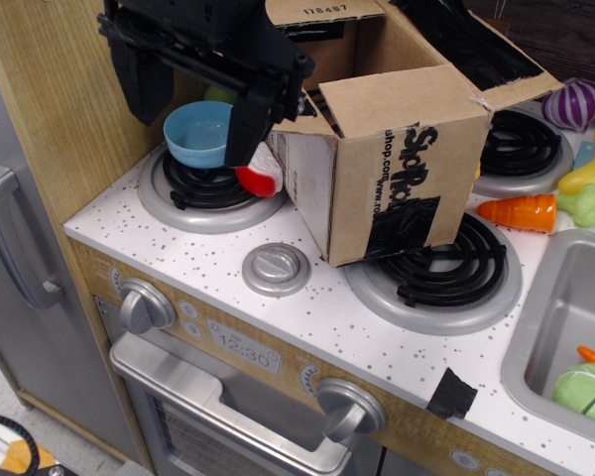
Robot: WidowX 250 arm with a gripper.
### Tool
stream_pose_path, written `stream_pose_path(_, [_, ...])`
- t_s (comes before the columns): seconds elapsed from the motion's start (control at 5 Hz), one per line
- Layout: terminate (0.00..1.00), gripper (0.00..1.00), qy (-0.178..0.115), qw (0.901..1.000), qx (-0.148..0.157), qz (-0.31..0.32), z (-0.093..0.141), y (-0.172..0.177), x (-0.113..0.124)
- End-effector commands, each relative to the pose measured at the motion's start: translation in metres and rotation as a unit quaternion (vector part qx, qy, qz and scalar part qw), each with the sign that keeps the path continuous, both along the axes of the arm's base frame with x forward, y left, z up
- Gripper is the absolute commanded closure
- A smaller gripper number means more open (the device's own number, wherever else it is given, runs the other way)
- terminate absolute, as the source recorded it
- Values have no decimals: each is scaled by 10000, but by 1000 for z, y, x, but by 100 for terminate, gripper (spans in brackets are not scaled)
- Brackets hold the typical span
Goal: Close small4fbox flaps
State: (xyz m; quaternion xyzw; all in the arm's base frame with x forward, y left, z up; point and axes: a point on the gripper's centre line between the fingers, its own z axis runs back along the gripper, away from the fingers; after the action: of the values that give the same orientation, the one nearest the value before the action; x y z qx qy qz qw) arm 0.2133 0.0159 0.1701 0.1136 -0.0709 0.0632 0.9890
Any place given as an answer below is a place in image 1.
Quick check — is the green toy broccoli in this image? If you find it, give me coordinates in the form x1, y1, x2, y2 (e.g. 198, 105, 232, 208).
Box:
556, 183, 595, 228

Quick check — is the silver fridge handle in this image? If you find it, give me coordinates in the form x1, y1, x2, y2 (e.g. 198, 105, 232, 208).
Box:
0, 166, 63, 310

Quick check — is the small orange toy carrot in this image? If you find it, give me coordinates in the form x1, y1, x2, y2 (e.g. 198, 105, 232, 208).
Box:
577, 346, 595, 364

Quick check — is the silver oven door handle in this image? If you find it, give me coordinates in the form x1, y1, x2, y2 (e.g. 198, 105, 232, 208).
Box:
110, 331, 356, 475

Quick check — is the front right stove burner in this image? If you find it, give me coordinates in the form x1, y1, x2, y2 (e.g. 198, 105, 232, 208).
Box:
344, 213, 523, 336

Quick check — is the black cable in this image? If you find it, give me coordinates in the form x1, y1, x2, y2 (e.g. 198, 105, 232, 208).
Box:
0, 411, 41, 476

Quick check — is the purple striped toy onion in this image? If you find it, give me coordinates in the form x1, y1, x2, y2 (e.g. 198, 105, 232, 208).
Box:
541, 78, 595, 132

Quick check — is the left silver oven knob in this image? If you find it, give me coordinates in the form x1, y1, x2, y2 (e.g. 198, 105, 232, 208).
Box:
119, 278, 177, 335

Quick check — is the blue plastic bowl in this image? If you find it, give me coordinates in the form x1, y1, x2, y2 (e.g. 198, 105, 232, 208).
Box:
163, 101, 232, 170

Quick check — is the green toy cabbage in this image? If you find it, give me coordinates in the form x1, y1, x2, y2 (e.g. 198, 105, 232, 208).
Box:
551, 363, 595, 419

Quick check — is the right silver oven knob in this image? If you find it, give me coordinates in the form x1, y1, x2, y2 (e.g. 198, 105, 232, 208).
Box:
316, 378, 387, 442

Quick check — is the blue toy piece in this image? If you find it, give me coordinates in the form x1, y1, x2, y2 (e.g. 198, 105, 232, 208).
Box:
572, 141, 595, 171

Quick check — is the stove burner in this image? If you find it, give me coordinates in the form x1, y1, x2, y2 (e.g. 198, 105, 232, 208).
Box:
344, 213, 523, 336
473, 103, 574, 198
139, 146, 287, 234

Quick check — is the black tape piece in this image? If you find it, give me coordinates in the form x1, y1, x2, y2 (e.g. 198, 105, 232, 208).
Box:
425, 368, 478, 419

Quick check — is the green toy fruit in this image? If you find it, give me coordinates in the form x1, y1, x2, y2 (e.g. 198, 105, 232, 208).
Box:
204, 85, 236, 105

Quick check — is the orange object on floor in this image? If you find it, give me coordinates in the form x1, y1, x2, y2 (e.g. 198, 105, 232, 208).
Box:
0, 439, 56, 474

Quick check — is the oven clock display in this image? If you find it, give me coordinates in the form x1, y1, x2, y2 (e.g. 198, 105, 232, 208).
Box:
206, 319, 283, 375

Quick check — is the cardboard box with black tape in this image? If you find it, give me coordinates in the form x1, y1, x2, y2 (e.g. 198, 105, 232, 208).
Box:
267, 1, 560, 267

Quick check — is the rear left stove burner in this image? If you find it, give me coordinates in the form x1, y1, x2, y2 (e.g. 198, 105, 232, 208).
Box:
139, 146, 287, 234

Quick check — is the silver countertop knob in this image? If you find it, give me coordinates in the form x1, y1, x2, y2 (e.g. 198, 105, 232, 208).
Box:
242, 243, 311, 298

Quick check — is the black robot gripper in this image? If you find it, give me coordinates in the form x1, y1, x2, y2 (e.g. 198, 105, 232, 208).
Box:
97, 1, 314, 168

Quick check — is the grey toy fridge door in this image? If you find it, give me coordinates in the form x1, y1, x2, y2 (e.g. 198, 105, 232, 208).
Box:
0, 92, 145, 463

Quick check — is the silver oven knob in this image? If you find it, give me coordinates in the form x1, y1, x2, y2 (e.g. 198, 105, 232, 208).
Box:
119, 278, 177, 335
316, 378, 387, 442

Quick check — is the silver toy sink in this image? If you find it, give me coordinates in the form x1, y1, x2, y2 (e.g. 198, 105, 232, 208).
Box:
501, 230, 595, 441

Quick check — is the rear right stove burner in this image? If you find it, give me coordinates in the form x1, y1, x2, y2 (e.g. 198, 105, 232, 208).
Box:
473, 103, 574, 198

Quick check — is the red and white toy slice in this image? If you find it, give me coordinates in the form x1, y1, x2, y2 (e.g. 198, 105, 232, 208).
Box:
235, 142, 284, 198

